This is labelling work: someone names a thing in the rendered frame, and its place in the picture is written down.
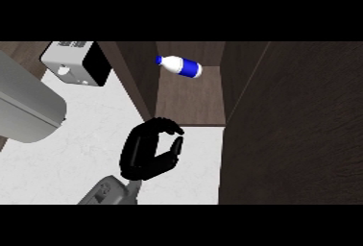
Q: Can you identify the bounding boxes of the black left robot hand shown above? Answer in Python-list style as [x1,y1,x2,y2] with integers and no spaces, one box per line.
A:
[118,116,186,183]

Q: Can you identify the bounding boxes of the brown wooden cabinet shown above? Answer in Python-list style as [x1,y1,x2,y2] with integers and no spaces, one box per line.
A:
[96,40,273,128]

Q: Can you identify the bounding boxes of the white blue-labelled water bottle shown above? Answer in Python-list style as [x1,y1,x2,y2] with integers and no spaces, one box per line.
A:
[155,55,203,80]

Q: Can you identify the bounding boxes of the dark brown cabinet door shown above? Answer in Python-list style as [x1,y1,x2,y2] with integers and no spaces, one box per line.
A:
[217,40,363,206]

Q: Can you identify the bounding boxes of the white and black appliance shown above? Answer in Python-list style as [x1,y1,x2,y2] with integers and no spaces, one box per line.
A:
[38,40,113,87]

